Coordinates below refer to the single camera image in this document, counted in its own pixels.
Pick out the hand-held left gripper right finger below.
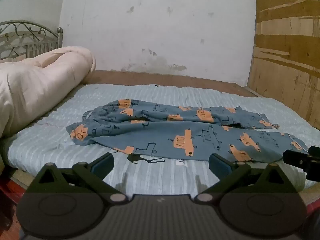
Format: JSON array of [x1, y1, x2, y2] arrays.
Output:
[[194, 153, 298, 203]]

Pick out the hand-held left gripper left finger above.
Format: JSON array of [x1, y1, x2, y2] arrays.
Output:
[[27, 152, 128, 203]]

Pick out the blue pants with orange cars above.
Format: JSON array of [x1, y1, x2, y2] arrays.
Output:
[[66, 99, 309, 162]]

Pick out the light blue striped bed sheet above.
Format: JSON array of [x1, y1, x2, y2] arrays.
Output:
[[7, 83, 320, 198]]

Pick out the brown bed base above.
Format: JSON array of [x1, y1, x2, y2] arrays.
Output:
[[88, 70, 263, 98]]

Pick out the plywood board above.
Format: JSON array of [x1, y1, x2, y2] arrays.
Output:
[[246, 0, 320, 131]]

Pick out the rolled pink comforter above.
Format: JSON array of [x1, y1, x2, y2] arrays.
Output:
[[0, 46, 96, 141]]

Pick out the metal scrollwork headboard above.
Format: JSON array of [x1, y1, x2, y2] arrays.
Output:
[[0, 20, 64, 60]]

